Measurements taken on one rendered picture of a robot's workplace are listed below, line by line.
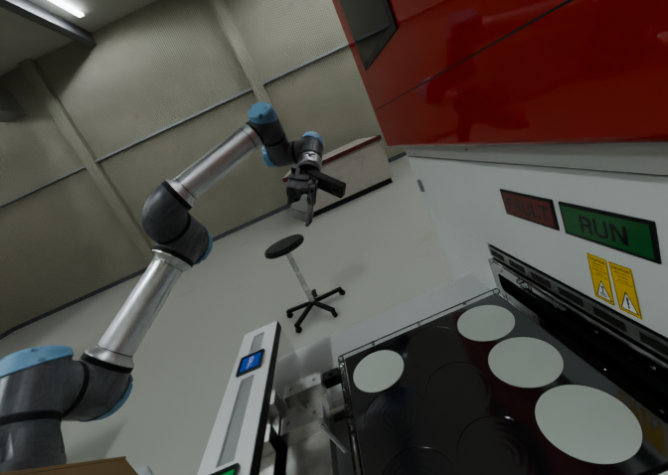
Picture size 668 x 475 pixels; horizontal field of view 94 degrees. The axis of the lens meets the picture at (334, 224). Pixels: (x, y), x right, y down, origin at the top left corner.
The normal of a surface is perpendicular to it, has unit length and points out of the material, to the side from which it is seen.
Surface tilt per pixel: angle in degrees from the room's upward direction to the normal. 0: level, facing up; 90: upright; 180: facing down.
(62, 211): 90
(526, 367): 0
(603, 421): 0
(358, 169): 90
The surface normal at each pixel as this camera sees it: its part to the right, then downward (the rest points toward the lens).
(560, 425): -0.40, -0.88
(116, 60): 0.07, 0.24
